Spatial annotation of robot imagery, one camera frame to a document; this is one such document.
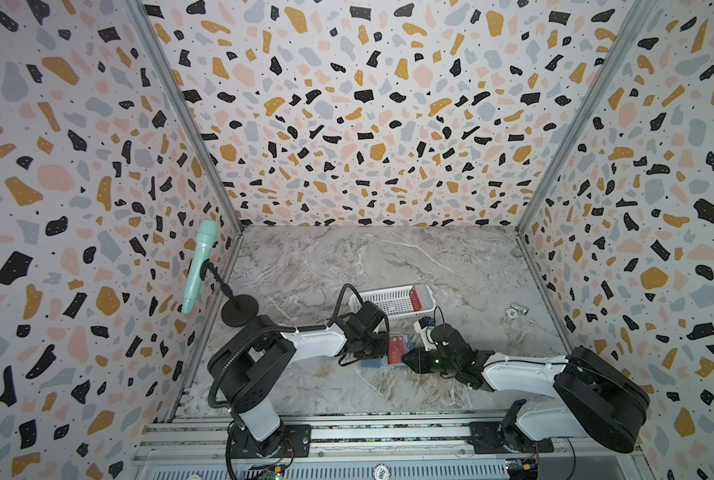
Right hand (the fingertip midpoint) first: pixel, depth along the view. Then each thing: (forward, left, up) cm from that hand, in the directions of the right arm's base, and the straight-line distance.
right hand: (402, 355), depth 85 cm
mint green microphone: (+15, +51, +27) cm, 60 cm away
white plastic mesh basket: (+19, +1, -4) cm, 20 cm away
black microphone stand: (+14, +52, -3) cm, 54 cm away
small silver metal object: (+17, -38, -4) cm, 42 cm away
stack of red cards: (+19, -6, +1) cm, 19 cm away
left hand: (+2, +1, 0) cm, 3 cm away
